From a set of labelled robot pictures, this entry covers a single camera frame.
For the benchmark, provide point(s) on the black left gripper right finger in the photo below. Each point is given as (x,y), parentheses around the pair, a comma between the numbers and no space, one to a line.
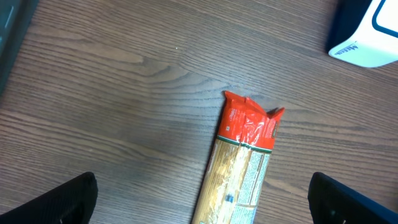
(332,202)

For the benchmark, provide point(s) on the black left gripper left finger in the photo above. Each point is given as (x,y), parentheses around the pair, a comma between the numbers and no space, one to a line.
(70,203)

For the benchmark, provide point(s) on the red snack package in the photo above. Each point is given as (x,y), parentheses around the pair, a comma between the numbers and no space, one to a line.
(238,164)

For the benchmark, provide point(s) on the white barcode scanner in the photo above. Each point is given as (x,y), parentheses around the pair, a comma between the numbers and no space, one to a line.
(364,32)

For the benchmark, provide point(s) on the grey plastic mesh basket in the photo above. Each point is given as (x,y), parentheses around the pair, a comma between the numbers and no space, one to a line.
(16,16)

